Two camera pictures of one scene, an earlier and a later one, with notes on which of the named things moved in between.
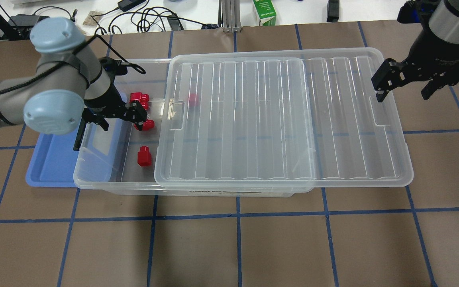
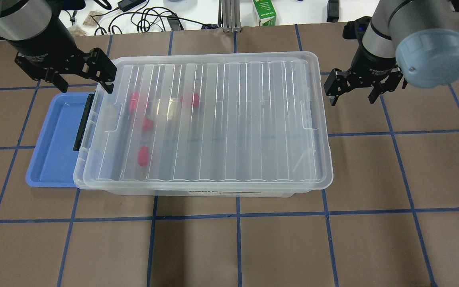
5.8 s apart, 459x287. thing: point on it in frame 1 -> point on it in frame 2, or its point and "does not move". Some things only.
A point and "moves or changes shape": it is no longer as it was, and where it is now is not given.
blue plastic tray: x=53 y=161 does not move
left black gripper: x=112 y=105 -> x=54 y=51
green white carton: x=266 y=11 does not move
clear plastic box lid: x=282 y=120 moves or changes shape
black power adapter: x=125 y=5 does not move
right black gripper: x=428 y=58 -> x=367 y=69
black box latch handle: x=77 y=143 does not move
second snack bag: x=93 y=18 does not move
